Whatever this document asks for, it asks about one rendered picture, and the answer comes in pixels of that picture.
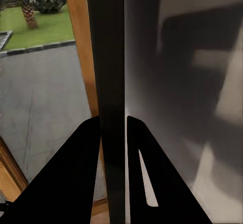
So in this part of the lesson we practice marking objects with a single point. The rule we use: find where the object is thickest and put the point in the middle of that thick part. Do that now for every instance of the poster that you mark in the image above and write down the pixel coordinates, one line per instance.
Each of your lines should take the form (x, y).
(107, 27)

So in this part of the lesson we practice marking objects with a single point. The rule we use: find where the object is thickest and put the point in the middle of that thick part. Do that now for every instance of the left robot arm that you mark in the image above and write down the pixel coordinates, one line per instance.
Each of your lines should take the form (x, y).
(3, 206)

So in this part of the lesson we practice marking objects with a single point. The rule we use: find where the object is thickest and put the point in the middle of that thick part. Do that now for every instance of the door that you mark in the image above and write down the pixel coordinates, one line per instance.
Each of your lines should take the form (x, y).
(47, 89)

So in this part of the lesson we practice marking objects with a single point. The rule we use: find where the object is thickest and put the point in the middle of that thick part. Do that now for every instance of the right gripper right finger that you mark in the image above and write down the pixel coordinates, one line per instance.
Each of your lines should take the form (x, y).
(176, 203)

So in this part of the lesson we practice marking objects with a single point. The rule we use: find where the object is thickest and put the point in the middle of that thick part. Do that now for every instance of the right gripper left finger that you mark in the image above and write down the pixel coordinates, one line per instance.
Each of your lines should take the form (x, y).
(62, 192)

